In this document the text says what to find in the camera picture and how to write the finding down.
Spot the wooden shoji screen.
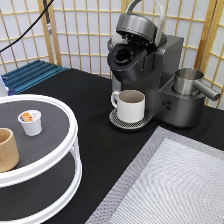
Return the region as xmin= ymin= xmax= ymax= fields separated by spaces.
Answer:
xmin=0 ymin=0 xmax=224 ymax=110

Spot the grey Keurig coffee machine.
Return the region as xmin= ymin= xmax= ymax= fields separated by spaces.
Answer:
xmin=107 ymin=0 xmax=208 ymax=130

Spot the white coffee pod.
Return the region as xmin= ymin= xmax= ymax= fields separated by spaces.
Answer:
xmin=18 ymin=110 xmax=42 ymax=136

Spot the white ceramic mug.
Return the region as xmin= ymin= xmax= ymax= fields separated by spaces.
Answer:
xmin=111 ymin=90 xmax=145 ymax=123

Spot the grey woven placemat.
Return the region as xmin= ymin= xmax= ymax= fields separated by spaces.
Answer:
xmin=85 ymin=127 xmax=224 ymax=224

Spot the stainless steel milk frother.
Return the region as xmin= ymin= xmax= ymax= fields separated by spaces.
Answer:
xmin=173 ymin=68 xmax=221 ymax=101

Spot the wooden cup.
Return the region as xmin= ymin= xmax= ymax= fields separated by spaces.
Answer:
xmin=0 ymin=128 xmax=19 ymax=173

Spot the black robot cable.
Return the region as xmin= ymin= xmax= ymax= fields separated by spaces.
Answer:
xmin=0 ymin=0 xmax=55 ymax=54

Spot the white two-tier round shelf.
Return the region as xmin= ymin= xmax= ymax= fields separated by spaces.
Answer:
xmin=0 ymin=94 xmax=82 ymax=224

